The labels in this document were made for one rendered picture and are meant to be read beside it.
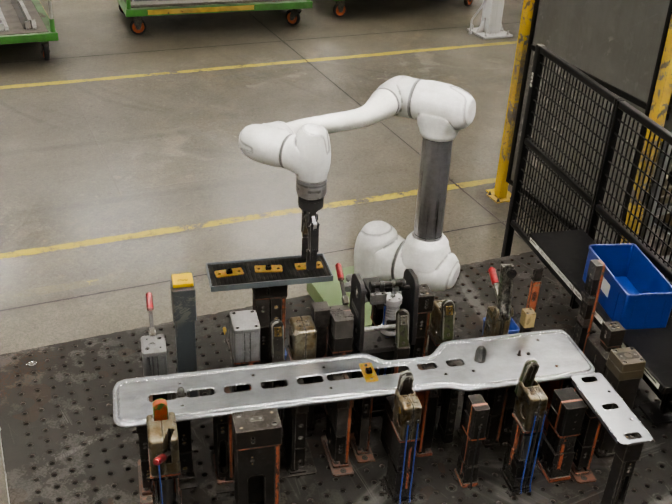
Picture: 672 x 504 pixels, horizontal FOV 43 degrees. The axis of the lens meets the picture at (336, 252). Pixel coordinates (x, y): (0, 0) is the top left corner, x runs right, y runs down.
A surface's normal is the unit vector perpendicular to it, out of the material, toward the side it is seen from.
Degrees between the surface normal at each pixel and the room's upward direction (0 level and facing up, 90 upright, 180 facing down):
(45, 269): 0
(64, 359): 0
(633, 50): 91
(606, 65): 93
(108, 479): 0
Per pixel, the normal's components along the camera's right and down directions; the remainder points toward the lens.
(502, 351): 0.04, -0.86
